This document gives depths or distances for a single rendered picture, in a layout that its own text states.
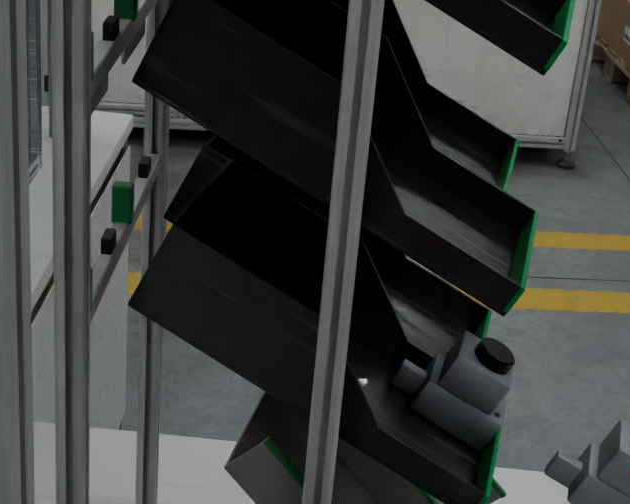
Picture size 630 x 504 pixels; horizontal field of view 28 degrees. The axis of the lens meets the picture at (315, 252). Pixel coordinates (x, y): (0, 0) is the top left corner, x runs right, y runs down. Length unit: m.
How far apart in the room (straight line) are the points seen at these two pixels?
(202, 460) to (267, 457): 0.59
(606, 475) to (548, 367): 2.61
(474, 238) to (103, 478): 0.71
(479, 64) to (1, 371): 4.46
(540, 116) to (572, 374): 1.62
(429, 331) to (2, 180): 0.76
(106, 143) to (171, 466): 1.04
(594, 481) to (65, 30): 0.48
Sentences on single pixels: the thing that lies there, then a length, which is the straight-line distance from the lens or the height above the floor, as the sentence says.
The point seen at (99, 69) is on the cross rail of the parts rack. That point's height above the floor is 1.47.
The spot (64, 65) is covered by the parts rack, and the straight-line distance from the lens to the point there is 0.76.
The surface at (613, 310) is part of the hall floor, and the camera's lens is 3.92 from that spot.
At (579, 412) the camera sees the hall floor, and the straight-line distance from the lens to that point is 3.36.
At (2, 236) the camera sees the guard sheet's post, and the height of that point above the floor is 1.57.
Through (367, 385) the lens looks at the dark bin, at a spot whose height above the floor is 1.23.
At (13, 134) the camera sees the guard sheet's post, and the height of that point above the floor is 1.59.
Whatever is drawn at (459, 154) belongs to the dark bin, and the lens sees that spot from 1.02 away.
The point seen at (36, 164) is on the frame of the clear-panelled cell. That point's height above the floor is 0.88.
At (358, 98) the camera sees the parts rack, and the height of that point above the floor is 1.48.
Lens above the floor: 1.72
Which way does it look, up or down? 25 degrees down
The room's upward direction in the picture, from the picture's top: 5 degrees clockwise
